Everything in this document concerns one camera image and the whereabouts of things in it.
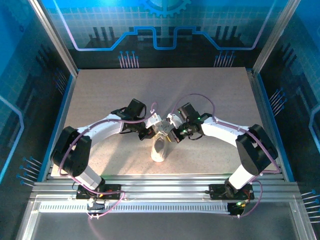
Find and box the white shoelace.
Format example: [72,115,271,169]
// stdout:
[157,119,173,141]

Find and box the white canvas shoe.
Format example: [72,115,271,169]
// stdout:
[150,124,173,163]

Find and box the black control board with lights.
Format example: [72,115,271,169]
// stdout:
[227,199,251,218]

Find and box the aluminium front frame rail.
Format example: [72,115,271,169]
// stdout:
[29,174,301,201]

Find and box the white slotted cable duct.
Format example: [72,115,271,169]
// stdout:
[38,201,231,215]

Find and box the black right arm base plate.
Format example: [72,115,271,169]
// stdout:
[208,183,255,201]

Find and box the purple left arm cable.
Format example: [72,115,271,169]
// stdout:
[57,101,159,221]

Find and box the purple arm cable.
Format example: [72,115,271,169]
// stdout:
[57,101,159,221]
[171,93,281,219]

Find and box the aluminium side frame rail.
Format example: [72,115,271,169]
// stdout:
[246,69,286,181]

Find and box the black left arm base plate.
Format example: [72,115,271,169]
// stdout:
[76,183,122,201]

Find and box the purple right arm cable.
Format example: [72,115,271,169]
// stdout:
[171,93,281,219]

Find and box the aluminium left corner post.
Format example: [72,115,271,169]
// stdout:
[28,0,79,77]

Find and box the aluminium corner post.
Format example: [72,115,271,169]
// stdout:
[28,0,79,77]
[252,0,302,73]

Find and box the aluminium right corner post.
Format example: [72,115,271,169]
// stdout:
[252,0,302,73]

